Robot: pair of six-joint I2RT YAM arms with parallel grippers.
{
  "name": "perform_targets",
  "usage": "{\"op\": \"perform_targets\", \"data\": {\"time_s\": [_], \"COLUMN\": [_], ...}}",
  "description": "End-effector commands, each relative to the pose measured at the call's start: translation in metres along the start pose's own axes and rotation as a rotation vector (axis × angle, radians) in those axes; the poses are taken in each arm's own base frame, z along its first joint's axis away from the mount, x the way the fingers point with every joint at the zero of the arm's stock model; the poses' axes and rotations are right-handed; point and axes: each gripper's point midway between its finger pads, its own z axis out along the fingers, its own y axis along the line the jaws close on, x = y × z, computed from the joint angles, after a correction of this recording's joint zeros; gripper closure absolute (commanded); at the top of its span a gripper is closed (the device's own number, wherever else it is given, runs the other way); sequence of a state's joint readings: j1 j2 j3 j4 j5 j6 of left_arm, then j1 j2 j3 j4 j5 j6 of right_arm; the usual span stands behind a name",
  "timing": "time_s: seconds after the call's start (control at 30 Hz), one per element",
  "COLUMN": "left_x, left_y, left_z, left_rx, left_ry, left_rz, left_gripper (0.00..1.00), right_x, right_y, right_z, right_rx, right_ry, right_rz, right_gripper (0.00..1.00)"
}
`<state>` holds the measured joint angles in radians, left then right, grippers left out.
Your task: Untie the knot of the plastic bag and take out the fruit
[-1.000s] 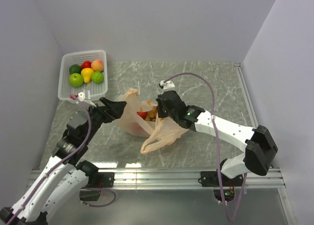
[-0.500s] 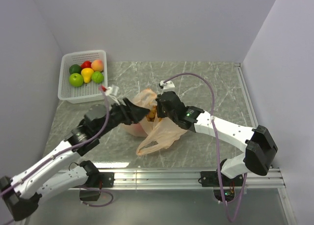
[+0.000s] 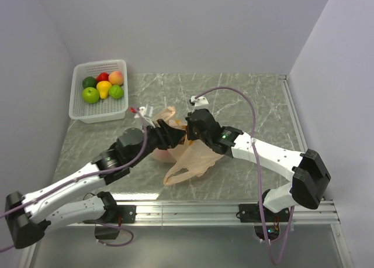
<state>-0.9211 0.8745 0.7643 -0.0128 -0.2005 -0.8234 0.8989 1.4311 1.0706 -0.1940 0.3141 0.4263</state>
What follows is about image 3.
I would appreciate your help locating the dark green fruit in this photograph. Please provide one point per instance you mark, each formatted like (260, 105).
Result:
(89, 82)

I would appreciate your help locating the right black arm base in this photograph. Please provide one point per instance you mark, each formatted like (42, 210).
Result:
(250, 213)

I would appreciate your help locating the white perforated plastic basket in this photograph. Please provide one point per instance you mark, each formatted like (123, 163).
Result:
(105, 109)

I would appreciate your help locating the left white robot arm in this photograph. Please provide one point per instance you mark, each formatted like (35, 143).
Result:
(30, 216)

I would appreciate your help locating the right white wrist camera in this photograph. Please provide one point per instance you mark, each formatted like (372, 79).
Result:
(199, 102)

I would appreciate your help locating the aluminium mounting rail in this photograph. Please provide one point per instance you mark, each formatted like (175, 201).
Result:
(193, 234)

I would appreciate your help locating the green apple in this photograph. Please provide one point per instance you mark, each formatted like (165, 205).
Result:
(90, 95)

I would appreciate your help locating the light green round fruit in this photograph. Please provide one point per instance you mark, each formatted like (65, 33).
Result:
(116, 92)

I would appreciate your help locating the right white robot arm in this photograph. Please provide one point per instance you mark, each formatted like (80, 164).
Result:
(306, 172)

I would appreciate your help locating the translucent orange plastic bag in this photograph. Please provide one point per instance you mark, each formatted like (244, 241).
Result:
(189, 159)

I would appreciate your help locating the peach fruit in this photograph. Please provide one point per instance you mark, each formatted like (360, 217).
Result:
(116, 78)

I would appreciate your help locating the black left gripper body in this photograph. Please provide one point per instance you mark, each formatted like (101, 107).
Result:
(152, 144)

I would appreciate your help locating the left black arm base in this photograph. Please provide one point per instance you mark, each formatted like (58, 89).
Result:
(110, 226)

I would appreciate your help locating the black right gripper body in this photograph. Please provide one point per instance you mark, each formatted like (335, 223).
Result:
(193, 134)

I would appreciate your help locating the red fruit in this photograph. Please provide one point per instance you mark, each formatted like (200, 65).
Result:
(102, 77)

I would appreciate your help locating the yellow pear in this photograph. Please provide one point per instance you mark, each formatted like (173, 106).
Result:
(103, 88)

